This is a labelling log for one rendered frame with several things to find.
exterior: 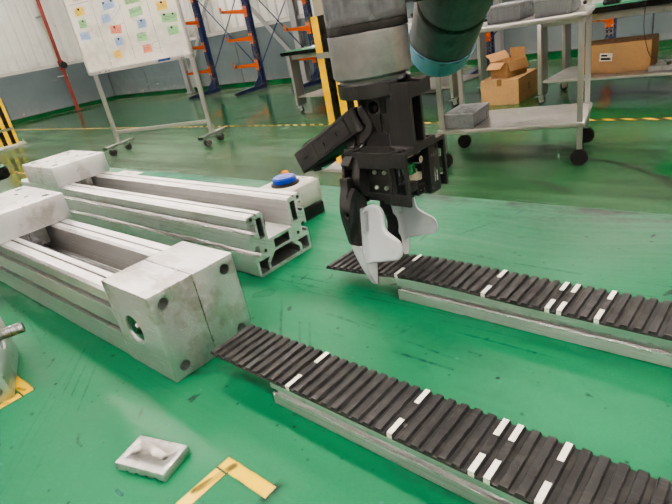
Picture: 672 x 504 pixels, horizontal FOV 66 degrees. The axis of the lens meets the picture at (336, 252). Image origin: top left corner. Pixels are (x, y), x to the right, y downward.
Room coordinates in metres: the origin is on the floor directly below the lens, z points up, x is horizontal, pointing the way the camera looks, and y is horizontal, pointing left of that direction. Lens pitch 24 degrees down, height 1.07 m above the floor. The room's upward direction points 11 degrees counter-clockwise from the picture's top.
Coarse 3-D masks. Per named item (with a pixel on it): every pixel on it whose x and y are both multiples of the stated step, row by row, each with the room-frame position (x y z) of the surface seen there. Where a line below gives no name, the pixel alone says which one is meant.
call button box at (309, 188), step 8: (296, 176) 0.86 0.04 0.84; (304, 176) 0.85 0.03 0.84; (272, 184) 0.83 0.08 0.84; (288, 184) 0.81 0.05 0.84; (296, 184) 0.81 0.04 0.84; (304, 184) 0.81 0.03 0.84; (312, 184) 0.82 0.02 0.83; (304, 192) 0.80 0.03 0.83; (312, 192) 0.81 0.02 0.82; (320, 192) 0.83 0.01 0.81; (304, 200) 0.80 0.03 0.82; (312, 200) 0.81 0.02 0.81; (320, 200) 0.83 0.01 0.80; (304, 208) 0.80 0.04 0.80; (312, 208) 0.81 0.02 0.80; (320, 208) 0.82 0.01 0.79; (312, 216) 0.81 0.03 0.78
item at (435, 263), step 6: (432, 258) 0.51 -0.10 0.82; (438, 258) 0.51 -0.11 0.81; (444, 258) 0.50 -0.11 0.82; (426, 264) 0.50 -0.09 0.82; (432, 264) 0.50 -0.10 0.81; (438, 264) 0.49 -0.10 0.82; (420, 270) 0.49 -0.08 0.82; (426, 270) 0.48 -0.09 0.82; (432, 270) 0.48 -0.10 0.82; (414, 276) 0.48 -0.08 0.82; (420, 276) 0.47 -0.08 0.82; (426, 276) 0.47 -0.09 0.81
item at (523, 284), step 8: (520, 280) 0.43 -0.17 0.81; (528, 280) 0.43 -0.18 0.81; (536, 280) 0.43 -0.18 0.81; (512, 288) 0.42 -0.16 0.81; (520, 288) 0.42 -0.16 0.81; (528, 288) 0.41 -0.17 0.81; (504, 296) 0.41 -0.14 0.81; (512, 296) 0.41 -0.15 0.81; (520, 296) 0.40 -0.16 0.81; (512, 304) 0.40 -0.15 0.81
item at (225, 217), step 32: (64, 192) 1.02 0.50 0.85; (96, 192) 0.92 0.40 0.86; (128, 192) 0.87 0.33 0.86; (160, 192) 0.90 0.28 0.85; (192, 192) 0.83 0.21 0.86; (224, 192) 0.77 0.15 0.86; (256, 192) 0.72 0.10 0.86; (288, 192) 0.69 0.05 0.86; (96, 224) 0.95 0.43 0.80; (128, 224) 0.87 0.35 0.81; (160, 224) 0.77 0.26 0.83; (192, 224) 0.71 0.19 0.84; (224, 224) 0.65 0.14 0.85; (256, 224) 0.64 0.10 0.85; (288, 224) 0.67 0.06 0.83; (256, 256) 0.62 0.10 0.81; (288, 256) 0.66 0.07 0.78
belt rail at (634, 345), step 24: (408, 288) 0.49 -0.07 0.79; (432, 288) 0.46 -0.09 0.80; (456, 312) 0.45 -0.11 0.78; (480, 312) 0.43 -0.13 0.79; (504, 312) 0.42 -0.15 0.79; (528, 312) 0.39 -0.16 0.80; (552, 336) 0.38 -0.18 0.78; (576, 336) 0.36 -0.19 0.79; (600, 336) 0.36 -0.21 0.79; (624, 336) 0.34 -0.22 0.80; (648, 336) 0.33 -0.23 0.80; (648, 360) 0.32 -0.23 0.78
